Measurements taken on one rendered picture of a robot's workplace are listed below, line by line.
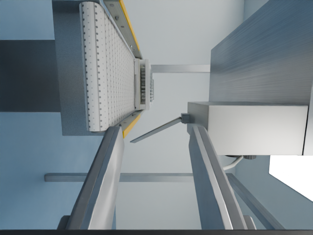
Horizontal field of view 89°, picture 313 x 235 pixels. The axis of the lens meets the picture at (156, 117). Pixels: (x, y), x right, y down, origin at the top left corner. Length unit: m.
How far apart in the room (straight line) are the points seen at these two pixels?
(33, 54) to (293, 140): 0.66
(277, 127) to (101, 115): 0.36
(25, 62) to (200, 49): 3.63
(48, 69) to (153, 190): 3.94
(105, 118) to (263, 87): 0.43
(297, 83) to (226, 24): 3.90
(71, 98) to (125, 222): 4.52
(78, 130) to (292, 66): 0.50
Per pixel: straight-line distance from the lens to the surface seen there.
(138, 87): 0.79
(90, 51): 0.37
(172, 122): 0.54
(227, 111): 0.35
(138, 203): 4.47
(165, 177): 1.54
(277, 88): 0.51
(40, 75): 0.56
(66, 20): 0.43
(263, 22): 0.61
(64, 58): 0.42
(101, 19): 0.39
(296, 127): 0.43
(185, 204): 4.51
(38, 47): 0.57
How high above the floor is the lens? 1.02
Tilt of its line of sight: level
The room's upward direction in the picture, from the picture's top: 90 degrees clockwise
